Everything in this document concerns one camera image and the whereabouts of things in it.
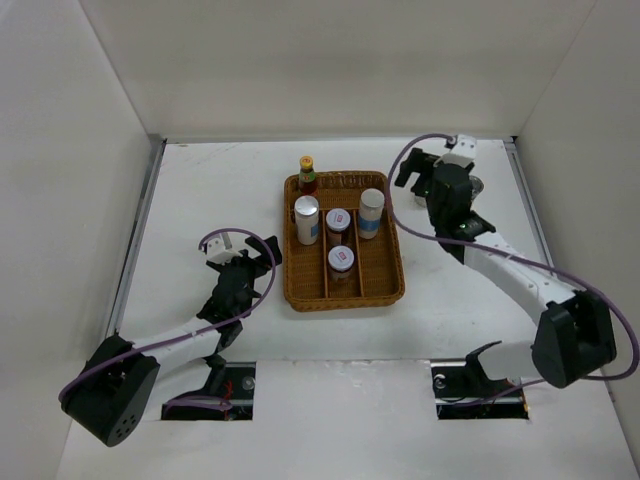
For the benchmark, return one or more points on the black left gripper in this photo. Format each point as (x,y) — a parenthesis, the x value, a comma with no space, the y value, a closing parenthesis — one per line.
(245,260)

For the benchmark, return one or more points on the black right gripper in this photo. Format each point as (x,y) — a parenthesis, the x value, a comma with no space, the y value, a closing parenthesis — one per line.
(418,162)

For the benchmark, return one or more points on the blue label white pearl bottle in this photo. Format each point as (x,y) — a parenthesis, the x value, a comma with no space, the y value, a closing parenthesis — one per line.
(370,210)

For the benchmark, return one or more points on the red label spice jar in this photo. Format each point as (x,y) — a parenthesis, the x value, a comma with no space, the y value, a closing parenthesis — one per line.
(337,222)
(340,261)

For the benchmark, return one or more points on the yellow cap sauce bottle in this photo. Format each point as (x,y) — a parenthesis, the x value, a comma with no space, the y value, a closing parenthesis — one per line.
(307,181)

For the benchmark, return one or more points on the grey cap salt grinder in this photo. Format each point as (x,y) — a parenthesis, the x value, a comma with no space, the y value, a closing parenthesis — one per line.
(477,187)

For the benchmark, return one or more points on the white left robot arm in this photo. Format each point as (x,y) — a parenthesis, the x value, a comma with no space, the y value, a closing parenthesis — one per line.
(110,395)

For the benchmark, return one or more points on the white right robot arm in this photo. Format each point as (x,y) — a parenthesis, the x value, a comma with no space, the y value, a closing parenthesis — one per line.
(574,333)

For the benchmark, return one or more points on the brown wicker divided basket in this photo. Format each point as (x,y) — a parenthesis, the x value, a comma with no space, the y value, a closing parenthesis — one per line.
(376,278)

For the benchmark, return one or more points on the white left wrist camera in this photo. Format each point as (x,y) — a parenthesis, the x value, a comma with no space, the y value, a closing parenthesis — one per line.
(219,250)

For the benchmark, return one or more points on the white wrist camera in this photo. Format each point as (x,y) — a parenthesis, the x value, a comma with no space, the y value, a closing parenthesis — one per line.
(219,250)
(461,150)

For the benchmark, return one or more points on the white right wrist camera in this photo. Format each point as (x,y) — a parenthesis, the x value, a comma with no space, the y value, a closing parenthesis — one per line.
(461,150)

